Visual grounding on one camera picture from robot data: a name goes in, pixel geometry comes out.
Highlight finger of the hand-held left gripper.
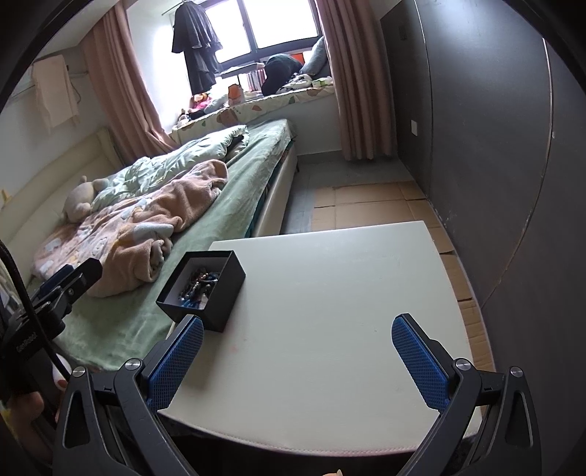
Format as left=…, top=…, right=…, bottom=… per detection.
left=33, top=264, right=74, bottom=305
left=55, top=257, right=104, bottom=303

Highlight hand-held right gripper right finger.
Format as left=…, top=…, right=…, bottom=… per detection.
left=390, top=313, right=535, bottom=476

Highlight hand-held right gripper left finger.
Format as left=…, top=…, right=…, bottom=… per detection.
left=52, top=313, right=205, bottom=476

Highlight dark beaded bracelet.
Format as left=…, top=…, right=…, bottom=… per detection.
left=178, top=270, right=216, bottom=308

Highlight black jewelry box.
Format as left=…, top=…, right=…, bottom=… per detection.
left=156, top=249, right=247, bottom=333

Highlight person's left hand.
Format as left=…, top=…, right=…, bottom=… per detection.
left=9, top=393, right=45, bottom=440

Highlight beige plush toy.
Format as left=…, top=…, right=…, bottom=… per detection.
left=62, top=176, right=111, bottom=223

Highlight cream padded headboard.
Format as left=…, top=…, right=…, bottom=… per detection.
left=0, top=127, right=122, bottom=275

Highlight pink printed blanket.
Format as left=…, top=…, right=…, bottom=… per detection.
left=31, top=159, right=230, bottom=299

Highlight green floral duvet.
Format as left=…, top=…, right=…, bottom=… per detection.
left=89, top=124, right=252, bottom=211

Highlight white low table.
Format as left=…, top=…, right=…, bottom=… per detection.
left=311, top=181, right=497, bottom=373

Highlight green bed mattress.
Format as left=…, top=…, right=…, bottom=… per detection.
left=27, top=118, right=294, bottom=371

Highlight pink hanging towel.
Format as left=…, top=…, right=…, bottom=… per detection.
left=31, top=55, right=81, bottom=130

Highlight pink curtain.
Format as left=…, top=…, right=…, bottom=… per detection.
left=81, top=7, right=177, bottom=161
left=316, top=0, right=399, bottom=161

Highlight grey wardrobe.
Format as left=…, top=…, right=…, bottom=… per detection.
left=380, top=0, right=586, bottom=367

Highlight printed window seat cushion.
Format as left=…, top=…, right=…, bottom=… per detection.
left=171, top=85, right=337, bottom=145

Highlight hanging dark clothes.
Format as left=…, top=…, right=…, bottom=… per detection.
left=171, top=0, right=225, bottom=94

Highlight dark cloth heap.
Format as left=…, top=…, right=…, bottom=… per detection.
left=262, top=53, right=304, bottom=96

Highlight dark framed window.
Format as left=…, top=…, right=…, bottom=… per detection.
left=204, top=0, right=321, bottom=65

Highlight grey pillow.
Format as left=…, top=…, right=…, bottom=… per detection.
left=300, top=36, right=331, bottom=78

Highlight black cable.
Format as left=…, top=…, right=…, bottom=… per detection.
left=0, top=238, right=69, bottom=380

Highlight white bed frame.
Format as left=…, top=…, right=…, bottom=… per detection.
left=249, top=140, right=299, bottom=239

